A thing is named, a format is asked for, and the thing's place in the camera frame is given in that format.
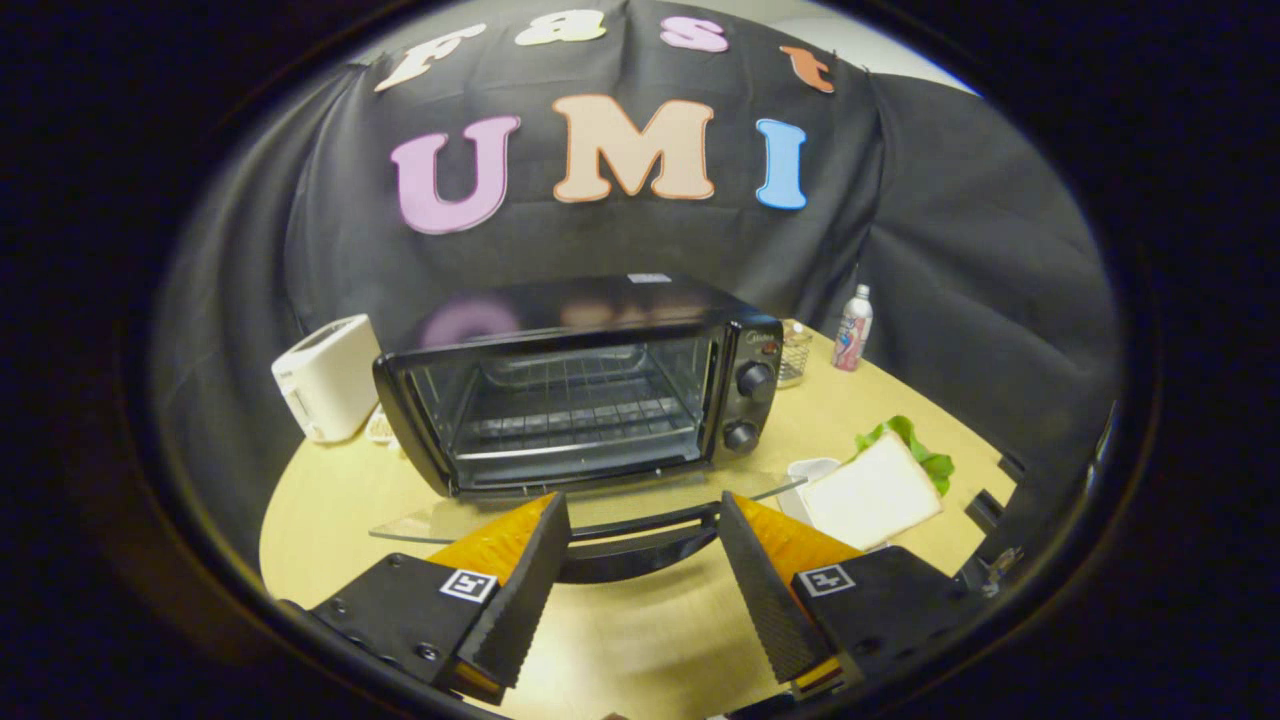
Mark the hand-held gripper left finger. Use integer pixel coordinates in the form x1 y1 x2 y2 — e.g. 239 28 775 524
312 492 572 704

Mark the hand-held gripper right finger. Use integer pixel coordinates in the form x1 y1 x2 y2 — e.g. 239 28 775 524
718 491 979 699

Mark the white bread lettuce sandwich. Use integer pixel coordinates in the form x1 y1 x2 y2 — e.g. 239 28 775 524
800 415 956 551

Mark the black toaster oven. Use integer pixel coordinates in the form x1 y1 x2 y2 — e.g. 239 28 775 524
370 273 809 585

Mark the white pop-up toaster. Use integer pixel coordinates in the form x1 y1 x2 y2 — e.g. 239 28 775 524
271 314 383 444

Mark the white rectangular tray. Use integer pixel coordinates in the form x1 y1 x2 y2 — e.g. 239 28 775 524
778 458 841 526

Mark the clear glass jar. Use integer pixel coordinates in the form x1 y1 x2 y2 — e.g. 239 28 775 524
778 320 813 389

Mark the small bottle with pink label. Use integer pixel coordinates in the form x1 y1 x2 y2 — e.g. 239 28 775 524
832 285 874 372

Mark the black backdrop cloth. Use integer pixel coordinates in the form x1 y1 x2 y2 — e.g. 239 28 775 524
150 0 1121 561

